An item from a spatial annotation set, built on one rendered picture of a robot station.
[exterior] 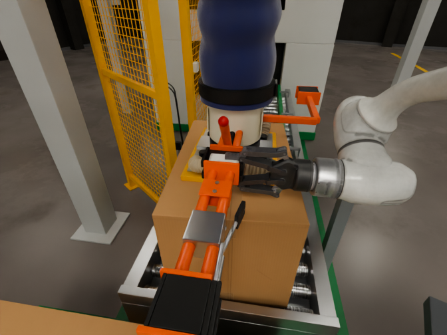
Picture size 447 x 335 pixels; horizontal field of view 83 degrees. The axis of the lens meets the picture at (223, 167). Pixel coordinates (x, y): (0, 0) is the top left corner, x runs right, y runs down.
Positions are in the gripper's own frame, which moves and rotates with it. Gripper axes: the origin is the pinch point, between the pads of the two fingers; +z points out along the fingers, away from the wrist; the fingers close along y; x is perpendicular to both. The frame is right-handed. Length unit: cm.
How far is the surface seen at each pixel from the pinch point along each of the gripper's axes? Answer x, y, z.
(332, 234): 46, 67, -51
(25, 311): -17, 54, 63
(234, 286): -4.6, 42.1, -4.9
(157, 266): 5, 53, 26
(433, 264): 68, 106, -126
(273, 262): -3.9, 28.4, -15.2
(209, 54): 19.0, -21.4, 6.7
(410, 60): 272, 24, -165
